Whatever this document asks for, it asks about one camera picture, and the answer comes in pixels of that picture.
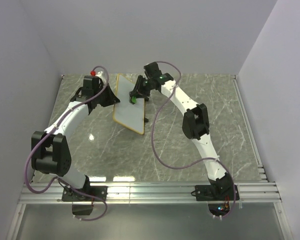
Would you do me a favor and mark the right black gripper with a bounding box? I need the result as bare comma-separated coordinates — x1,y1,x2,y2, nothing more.
129,76,152,100

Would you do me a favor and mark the green whiteboard eraser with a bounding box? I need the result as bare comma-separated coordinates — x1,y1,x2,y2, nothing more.
130,96,137,104

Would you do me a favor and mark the yellow framed whiteboard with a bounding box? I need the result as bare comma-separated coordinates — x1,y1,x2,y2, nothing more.
112,74,145,135

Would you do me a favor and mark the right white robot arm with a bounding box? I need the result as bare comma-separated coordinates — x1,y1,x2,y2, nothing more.
129,61,236,200

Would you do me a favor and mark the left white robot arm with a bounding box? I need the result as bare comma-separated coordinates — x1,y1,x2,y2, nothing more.
27,72,120,201

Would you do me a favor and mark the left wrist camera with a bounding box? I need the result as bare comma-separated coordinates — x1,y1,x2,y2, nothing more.
90,70,109,85

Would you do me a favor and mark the aluminium right side rail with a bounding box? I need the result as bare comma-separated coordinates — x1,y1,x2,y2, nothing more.
231,75,269,183

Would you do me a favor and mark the aluminium rail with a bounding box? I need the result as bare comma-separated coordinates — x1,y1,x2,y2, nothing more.
18,181,282,204
231,75,269,183

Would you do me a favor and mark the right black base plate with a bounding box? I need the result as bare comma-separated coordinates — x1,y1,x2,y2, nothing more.
190,184,240,202

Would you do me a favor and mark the aluminium front rail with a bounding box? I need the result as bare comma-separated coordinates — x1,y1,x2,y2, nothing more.
18,181,282,204

